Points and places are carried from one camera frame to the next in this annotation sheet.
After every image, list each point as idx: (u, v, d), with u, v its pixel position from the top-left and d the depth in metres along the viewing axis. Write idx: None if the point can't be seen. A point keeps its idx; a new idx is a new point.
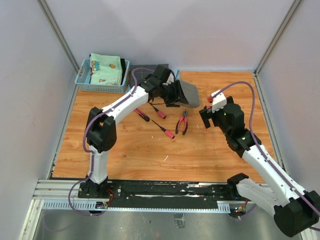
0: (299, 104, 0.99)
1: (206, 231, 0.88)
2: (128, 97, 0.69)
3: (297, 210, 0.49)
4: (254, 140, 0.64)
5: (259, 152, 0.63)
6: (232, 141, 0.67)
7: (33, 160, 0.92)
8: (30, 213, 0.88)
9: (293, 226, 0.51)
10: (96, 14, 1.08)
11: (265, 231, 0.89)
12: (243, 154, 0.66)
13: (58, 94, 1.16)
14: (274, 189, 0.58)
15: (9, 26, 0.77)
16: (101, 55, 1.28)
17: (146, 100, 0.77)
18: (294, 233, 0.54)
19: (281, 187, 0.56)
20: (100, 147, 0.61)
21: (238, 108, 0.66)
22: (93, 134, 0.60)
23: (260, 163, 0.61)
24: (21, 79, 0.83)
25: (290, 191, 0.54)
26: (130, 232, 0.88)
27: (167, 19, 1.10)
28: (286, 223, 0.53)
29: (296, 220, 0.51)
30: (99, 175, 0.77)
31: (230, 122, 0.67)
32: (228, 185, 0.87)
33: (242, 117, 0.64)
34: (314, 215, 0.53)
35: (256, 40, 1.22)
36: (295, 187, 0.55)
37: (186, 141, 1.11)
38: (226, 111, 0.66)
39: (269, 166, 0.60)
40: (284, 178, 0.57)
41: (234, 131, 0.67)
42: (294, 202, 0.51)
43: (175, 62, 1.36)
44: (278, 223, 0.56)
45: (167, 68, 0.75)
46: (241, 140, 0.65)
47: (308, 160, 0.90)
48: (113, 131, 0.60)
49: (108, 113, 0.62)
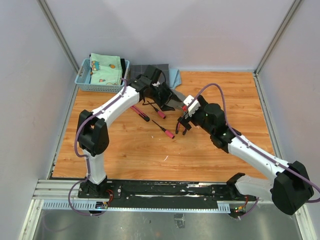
0: (299, 104, 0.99)
1: (206, 231, 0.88)
2: (119, 98, 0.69)
3: (285, 182, 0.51)
4: (234, 133, 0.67)
5: (241, 142, 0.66)
6: (216, 140, 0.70)
7: (33, 160, 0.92)
8: (30, 213, 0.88)
9: (290, 200, 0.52)
10: (96, 14, 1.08)
11: (265, 231, 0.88)
12: (228, 149, 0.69)
13: (58, 93, 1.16)
14: (263, 169, 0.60)
15: (8, 25, 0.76)
16: (101, 55, 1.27)
17: (138, 101, 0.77)
18: (295, 210, 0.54)
19: (267, 165, 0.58)
20: (93, 151, 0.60)
21: (218, 108, 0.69)
22: (84, 138, 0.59)
23: (244, 150, 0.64)
24: (20, 79, 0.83)
25: (276, 167, 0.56)
26: (130, 232, 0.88)
27: (167, 19, 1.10)
28: (283, 199, 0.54)
29: (290, 193, 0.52)
30: (98, 176, 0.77)
31: (212, 121, 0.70)
32: (229, 187, 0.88)
33: (223, 116, 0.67)
34: (306, 186, 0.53)
35: (257, 40, 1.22)
36: (278, 161, 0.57)
37: (186, 141, 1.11)
38: (207, 112, 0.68)
39: (253, 151, 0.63)
40: (267, 156, 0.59)
41: (216, 129, 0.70)
42: (280, 175, 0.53)
43: (175, 62, 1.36)
44: (279, 204, 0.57)
45: (157, 69, 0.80)
46: (223, 137, 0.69)
47: (308, 160, 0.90)
48: (105, 133, 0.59)
49: (99, 116, 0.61)
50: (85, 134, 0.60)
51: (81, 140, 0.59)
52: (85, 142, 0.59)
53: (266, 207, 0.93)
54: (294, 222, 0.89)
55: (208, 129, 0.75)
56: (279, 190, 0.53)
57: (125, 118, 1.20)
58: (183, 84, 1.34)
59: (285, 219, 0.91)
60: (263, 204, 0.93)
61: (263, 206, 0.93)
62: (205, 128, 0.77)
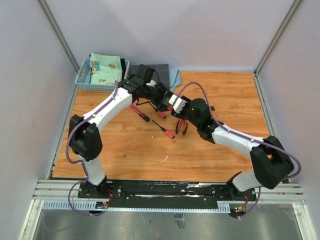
0: (299, 104, 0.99)
1: (206, 231, 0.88)
2: (110, 101, 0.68)
3: (260, 153, 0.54)
4: (217, 123, 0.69)
5: (222, 129, 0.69)
6: (202, 132, 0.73)
7: (33, 161, 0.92)
8: (30, 213, 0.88)
9: (268, 172, 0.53)
10: (96, 14, 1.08)
11: (264, 231, 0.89)
12: (214, 140, 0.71)
13: (58, 93, 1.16)
14: (243, 150, 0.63)
15: (8, 26, 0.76)
16: (101, 55, 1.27)
17: (131, 102, 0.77)
18: (276, 183, 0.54)
19: (244, 143, 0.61)
20: (86, 156, 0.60)
21: (203, 102, 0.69)
22: (77, 143, 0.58)
23: (225, 136, 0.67)
24: (21, 79, 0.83)
25: (251, 143, 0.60)
26: (130, 232, 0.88)
27: (167, 19, 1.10)
28: (263, 174, 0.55)
29: (266, 165, 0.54)
30: (96, 178, 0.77)
31: (197, 115, 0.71)
32: (229, 187, 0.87)
33: (208, 110, 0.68)
34: (284, 159, 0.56)
35: (257, 40, 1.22)
36: (253, 137, 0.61)
37: (187, 141, 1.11)
38: (193, 107, 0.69)
39: (233, 134, 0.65)
40: (243, 135, 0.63)
41: (202, 122, 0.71)
42: (256, 148, 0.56)
43: (175, 62, 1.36)
44: (263, 181, 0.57)
45: (149, 68, 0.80)
46: (207, 129, 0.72)
47: (308, 160, 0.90)
48: (97, 138, 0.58)
49: (90, 120, 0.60)
50: (77, 139, 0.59)
51: (73, 145, 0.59)
52: (77, 147, 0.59)
53: (266, 207, 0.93)
54: (294, 222, 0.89)
55: (194, 122, 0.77)
56: (257, 165, 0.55)
57: (125, 118, 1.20)
58: (183, 84, 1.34)
59: (285, 219, 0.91)
60: (263, 204, 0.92)
61: (263, 206, 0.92)
62: (192, 121, 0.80)
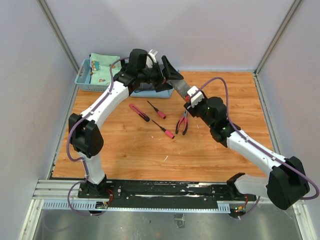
0: (299, 104, 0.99)
1: (206, 231, 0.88)
2: (107, 96, 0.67)
3: (281, 176, 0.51)
4: (234, 128, 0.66)
5: (239, 136, 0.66)
6: (215, 133, 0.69)
7: (33, 161, 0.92)
8: (30, 213, 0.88)
9: (284, 194, 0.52)
10: (96, 14, 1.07)
11: (265, 231, 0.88)
12: (227, 144, 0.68)
13: (58, 93, 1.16)
14: (260, 164, 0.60)
15: (8, 26, 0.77)
16: (101, 56, 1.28)
17: (128, 95, 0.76)
18: (289, 205, 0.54)
19: (264, 159, 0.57)
20: (88, 153, 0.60)
21: (220, 102, 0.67)
22: (78, 141, 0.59)
23: (241, 145, 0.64)
24: (21, 79, 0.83)
25: (272, 161, 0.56)
26: (130, 232, 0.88)
27: (167, 19, 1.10)
28: (277, 194, 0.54)
29: (285, 188, 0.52)
30: (97, 176, 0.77)
31: (213, 115, 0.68)
32: (229, 186, 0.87)
33: (224, 110, 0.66)
34: (302, 182, 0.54)
35: (257, 40, 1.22)
36: (275, 156, 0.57)
37: (187, 141, 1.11)
38: (210, 106, 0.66)
39: (251, 145, 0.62)
40: (264, 150, 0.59)
41: (217, 123, 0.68)
42: (276, 169, 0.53)
43: (175, 62, 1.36)
44: (273, 198, 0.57)
45: (140, 54, 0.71)
46: (222, 131, 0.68)
47: (308, 160, 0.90)
48: (97, 134, 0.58)
49: (88, 118, 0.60)
50: (78, 136, 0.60)
51: (75, 142, 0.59)
52: (79, 144, 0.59)
53: (266, 207, 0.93)
54: (294, 222, 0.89)
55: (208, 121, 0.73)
56: (275, 184, 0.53)
57: (125, 118, 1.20)
58: None
59: (285, 219, 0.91)
60: (263, 204, 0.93)
61: (263, 206, 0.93)
62: (205, 120, 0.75)
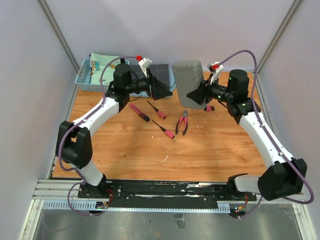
0: (299, 104, 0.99)
1: (206, 231, 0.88)
2: (98, 108, 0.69)
3: (280, 173, 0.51)
4: (254, 108, 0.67)
5: (256, 119, 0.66)
6: (232, 107, 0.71)
7: (33, 161, 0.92)
8: (30, 213, 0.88)
9: (274, 190, 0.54)
10: (96, 14, 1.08)
11: (265, 231, 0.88)
12: (240, 120, 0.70)
13: (57, 93, 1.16)
14: (264, 153, 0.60)
15: (8, 26, 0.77)
16: (101, 56, 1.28)
17: (117, 111, 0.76)
18: (273, 198, 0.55)
19: (270, 151, 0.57)
20: (78, 164, 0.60)
21: (244, 74, 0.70)
22: (67, 151, 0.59)
23: (255, 128, 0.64)
24: (21, 79, 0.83)
25: (278, 155, 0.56)
26: (130, 232, 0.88)
27: (167, 19, 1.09)
28: (267, 187, 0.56)
29: (277, 183, 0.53)
30: (94, 178, 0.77)
31: (233, 86, 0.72)
32: (228, 183, 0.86)
33: (246, 83, 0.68)
34: (297, 184, 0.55)
35: (257, 39, 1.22)
36: (283, 151, 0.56)
37: (187, 141, 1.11)
38: (231, 75, 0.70)
39: (263, 132, 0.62)
40: (274, 142, 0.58)
41: (236, 96, 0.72)
42: (278, 165, 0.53)
43: (175, 62, 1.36)
44: (261, 188, 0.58)
45: (120, 75, 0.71)
46: (241, 106, 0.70)
47: (308, 160, 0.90)
48: (88, 142, 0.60)
49: (81, 125, 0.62)
50: (67, 147, 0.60)
51: (63, 155, 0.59)
52: (67, 156, 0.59)
53: (266, 207, 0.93)
54: (295, 222, 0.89)
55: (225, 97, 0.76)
56: (269, 179, 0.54)
57: (125, 118, 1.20)
58: None
59: (285, 219, 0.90)
60: (263, 204, 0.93)
61: (263, 207, 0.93)
62: (222, 98, 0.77)
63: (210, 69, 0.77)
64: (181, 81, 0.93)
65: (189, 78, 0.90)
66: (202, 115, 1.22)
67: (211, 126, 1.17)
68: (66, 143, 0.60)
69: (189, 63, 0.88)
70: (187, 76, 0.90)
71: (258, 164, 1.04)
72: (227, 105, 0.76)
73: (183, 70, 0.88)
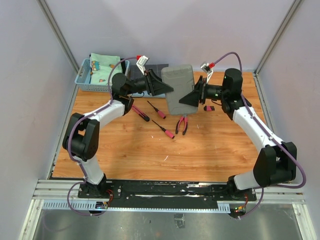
0: (299, 103, 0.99)
1: (206, 231, 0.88)
2: (107, 106, 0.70)
3: (271, 157, 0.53)
4: (244, 103, 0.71)
5: (247, 111, 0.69)
6: (225, 104, 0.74)
7: (33, 161, 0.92)
8: (30, 213, 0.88)
9: (268, 173, 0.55)
10: (95, 14, 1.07)
11: (265, 231, 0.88)
12: (233, 116, 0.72)
13: (58, 93, 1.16)
14: (256, 141, 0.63)
15: (8, 27, 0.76)
16: (101, 56, 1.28)
17: (122, 114, 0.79)
18: (269, 184, 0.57)
19: (261, 137, 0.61)
20: (84, 156, 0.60)
21: (239, 73, 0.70)
22: (74, 143, 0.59)
23: (246, 119, 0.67)
24: (21, 79, 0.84)
25: (268, 140, 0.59)
26: (130, 231, 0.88)
27: (167, 19, 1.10)
28: (262, 172, 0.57)
29: (271, 169, 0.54)
30: (96, 177, 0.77)
31: (228, 85, 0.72)
32: (228, 183, 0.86)
33: (240, 83, 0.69)
34: (291, 168, 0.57)
35: (257, 40, 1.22)
36: (273, 136, 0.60)
37: (187, 141, 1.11)
38: (226, 75, 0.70)
39: (254, 121, 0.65)
40: (264, 129, 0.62)
41: (230, 94, 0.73)
42: (269, 148, 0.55)
43: (175, 62, 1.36)
44: (257, 175, 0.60)
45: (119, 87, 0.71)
46: (233, 103, 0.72)
47: (308, 160, 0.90)
48: (96, 135, 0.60)
49: (90, 117, 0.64)
50: (74, 139, 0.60)
51: (70, 147, 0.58)
52: (74, 147, 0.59)
53: (266, 207, 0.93)
54: (294, 222, 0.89)
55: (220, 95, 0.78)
56: (262, 163, 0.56)
57: (125, 118, 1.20)
58: None
59: (285, 219, 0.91)
60: (263, 204, 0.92)
61: (263, 206, 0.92)
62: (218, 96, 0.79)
63: (205, 69, 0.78)
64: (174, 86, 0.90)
65: (184, 82, 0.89)
66: (202, 115, 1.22)
67: (211, 126, 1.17)
68: (74, 134, 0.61)
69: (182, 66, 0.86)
70: (181, 80, 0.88)
71: None
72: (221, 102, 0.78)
73: (177, 73, 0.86)
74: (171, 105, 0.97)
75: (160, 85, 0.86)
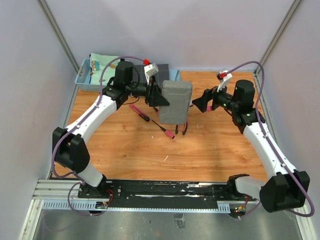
0: (299, 104, 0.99)
1: (206, 231, 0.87)
2: (94, 110, 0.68)
3: (282, 185, 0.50)
4: (258, 118, 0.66)
5: (260, 129, 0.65)
6: (236, 116, 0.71)
7: (33, 161, 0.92)
8: (30, 213, 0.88)
9: (276, 200, 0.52)
10: (96, 14, 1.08)
11: (265, 231, 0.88)
12: (244, 130, 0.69)
13: (57, 93, 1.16)
14: (267, 164, 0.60)
15: (8, 26, 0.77)
16: (101, 56, 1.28)
17: (115, 109, 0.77)
18: (275, 210, 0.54)
19: (272, 162, 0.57)
20: (75, 169, 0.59)
21: (251, 85, 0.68)
22: (62, 157, 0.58)
23: (258, 138, 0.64)
24: (21, 79, 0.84)
25: (280, 167, 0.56)
26: (130, 231, 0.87)
27: (167, 19, 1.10)
28: (269, 197, 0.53)
29: (279, 196, 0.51)
30: (94, 179, 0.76)
31: (239, 96, 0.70)
32: (228, 182, 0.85)
33: (252, 94, 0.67)
34: (299, 196, 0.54)
35: (257, 40, 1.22)
36: (285, 163, 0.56)
37: (187, 141, 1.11)
38: (238, 86, 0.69)
39: (267, 142, 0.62)
40: (277, 153, 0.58)
41: (241, 106, 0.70)
42: (280, 176, 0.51)
43: (175, 62, 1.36)
44: (263, 200, 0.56)
45: (124, 69, 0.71)
46: (245, 116, 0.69)
47: (308, 160, 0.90)
48: (82, 149, 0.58)
49: (74, 132, 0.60)
50: (62, 153, 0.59)
51: (60, 160, 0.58)
52: (64, 162, 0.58)
53: None
54: (294, 222, 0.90)
55: (230, 106, 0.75)
56: (270, 188, 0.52)
57: (125, 118, 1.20)
58: None
59: (285, 219, 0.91)
60: None
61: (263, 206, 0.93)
62: (228, 108, 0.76)
63: (218, 78, 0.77)
64: (171, 102, 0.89)
65: (181, 99, 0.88)
66: (202, 115, 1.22)
67: (211, 127, 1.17)
68: (63, 148, 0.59)
69: (183, 86, 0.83)
70: (179, 97, 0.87)
71: (258, 164, 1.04)
72: (232, 114, 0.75)
73: (176, 91, 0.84)
74: (163, 115, 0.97)
75: (158, 98, 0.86)
